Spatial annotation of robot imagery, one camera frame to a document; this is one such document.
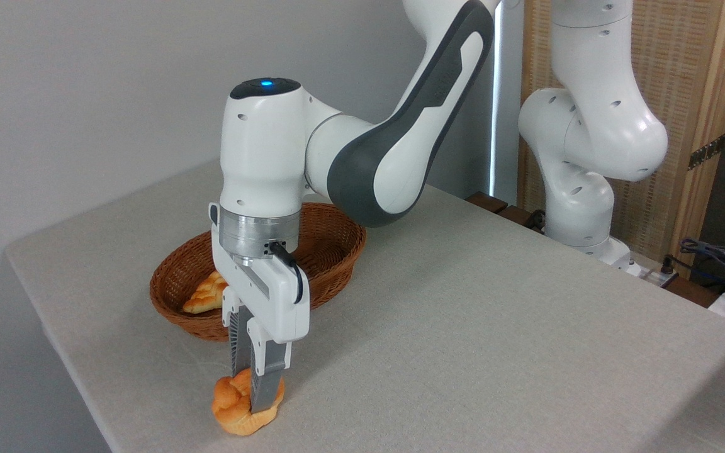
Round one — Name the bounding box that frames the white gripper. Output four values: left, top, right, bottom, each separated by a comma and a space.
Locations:
208, 202, 311, 415

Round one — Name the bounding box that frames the round orange bread bun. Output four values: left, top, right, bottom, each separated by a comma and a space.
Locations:
211, 368, 286, 437

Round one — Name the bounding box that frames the long braided bread loaf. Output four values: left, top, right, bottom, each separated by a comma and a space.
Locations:
182, 271, 228, 315

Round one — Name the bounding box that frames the brown wicker oval basket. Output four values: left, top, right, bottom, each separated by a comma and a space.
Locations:
150, 202, 367, 342

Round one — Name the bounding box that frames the grey tablecloth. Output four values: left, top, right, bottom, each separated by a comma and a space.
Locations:
5, 157, 725, 453

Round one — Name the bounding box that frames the dark wooden robot platform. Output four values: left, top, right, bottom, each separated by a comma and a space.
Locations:
466, 191, 721, 309

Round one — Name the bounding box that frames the metal screen hinge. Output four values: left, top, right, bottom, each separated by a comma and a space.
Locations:
688, 133, 725, 171

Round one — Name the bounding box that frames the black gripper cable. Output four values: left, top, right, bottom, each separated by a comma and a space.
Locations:
269, 242, 306, 305

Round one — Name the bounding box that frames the black cable bundle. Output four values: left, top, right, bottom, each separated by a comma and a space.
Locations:
679, 237, 725, 298

